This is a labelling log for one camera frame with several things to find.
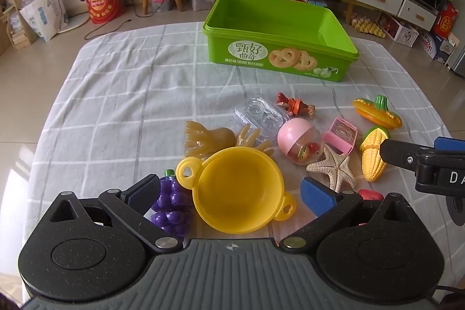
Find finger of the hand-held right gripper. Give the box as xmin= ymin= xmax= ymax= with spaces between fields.
xmin=433 ymin=136 xmax=465 ymax=155
xmin=379 ymin=139 xmax=437 ymax=169

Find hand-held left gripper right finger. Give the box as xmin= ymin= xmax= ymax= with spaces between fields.
xmin=280 ymin=176 xmax=415 ymax=254

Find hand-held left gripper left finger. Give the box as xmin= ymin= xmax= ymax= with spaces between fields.
xmin=49 ymin=175 xmax=184 ymax=254

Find yellow toy corn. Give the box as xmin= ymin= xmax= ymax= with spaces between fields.
xmin=360 ymin=126 xmax=392 ymax=182

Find purple toy grapes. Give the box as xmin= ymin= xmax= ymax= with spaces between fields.
xmin=151 ymin=169 xmax=193 ymax=237

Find beige starfish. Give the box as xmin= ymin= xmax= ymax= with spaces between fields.
xmin=306 ymin=144 xmax=357 ymax=192

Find orange toy pumpkin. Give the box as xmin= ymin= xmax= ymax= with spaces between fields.
xmin=353 ymin=94 xmax=403 ymax=131

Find red plastic toy piece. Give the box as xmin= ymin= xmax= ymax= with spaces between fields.
xmin=358 ymin=189 xmax=384 ymax=202

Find pink capsule ball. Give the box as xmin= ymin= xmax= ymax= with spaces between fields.
xmin=277 ymin=117 xmax=324 ymax=166

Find yellow toy pot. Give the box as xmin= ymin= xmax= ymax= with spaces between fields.
xmin=176 ymin=146 xmax=296 ymax=234

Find tan rubber hand toy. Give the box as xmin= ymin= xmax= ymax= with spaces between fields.
xmin=235 ymin=124 xmax=276 ymax=156
xmin=183 ymin=120 xmax=237 ymax=159

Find green plastic cookie box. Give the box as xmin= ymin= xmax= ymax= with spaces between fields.
xmin=203 ymin=0 xmax=360 ymax=83

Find small pink toy box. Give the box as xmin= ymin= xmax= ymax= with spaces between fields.
xmin=323 ymin=116 xmax=358 ymax=154

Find grey refrigerator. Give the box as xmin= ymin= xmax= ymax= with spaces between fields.
xmin=447 ymin=37 xmax=465 ymax=78

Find small red toy figure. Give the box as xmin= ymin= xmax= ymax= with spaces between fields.
xmin=276 ymin=92 xmax=316 ymax=119

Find white printed carton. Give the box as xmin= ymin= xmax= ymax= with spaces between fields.
xmin=418 ymin=30 xmax=455 ymax=64

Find grey checked tablecloth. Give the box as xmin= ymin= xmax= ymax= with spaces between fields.
xmin=22 ymin=21 xmax=465 ymax=310

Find clear contact lens case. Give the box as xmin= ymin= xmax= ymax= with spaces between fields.
xmin=234 ymin=93 xmax=290 ymax=141

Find white and red carton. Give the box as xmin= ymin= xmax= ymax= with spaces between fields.
xmin=378 ymin=14 xmax=419 ymax=47

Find red gift box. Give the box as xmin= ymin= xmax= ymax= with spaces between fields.
xmin=432 ymin=3 xmax=459 ymax=38

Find white shopping bag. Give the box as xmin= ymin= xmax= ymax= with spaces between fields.
xmin=19 ymin=0 xmax=69 ymax=42

